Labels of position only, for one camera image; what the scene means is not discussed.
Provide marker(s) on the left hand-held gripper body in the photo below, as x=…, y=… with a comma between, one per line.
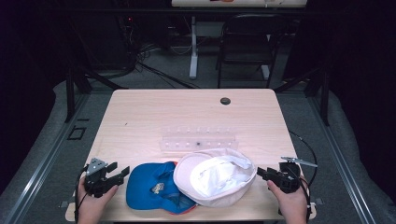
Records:
x=95, y=179

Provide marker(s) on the black table grommet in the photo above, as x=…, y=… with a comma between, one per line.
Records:
x=225, y=100

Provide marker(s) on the black folding chair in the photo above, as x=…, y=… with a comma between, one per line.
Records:
x=246, y=40

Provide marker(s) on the black metal stand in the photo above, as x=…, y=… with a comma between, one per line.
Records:
x=324, y=96
x=71, y=93

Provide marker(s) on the clear acrylic rack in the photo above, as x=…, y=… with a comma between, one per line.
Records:
x=199, y=141

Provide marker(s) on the person's right hand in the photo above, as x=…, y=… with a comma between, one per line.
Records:
x=291, y=205

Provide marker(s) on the blue baseball cap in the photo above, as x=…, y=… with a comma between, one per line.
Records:
x=146, y=186

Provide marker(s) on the aluminium floor rail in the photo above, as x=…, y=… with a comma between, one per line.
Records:
x=339, y=161
x=46, y=161

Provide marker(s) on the white desk leg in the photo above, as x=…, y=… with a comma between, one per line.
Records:
x=194, y=46

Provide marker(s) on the person's left hand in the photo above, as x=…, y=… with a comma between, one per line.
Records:
x=93, y=205

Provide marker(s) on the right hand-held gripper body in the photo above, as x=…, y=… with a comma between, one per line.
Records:
x=288, y=180

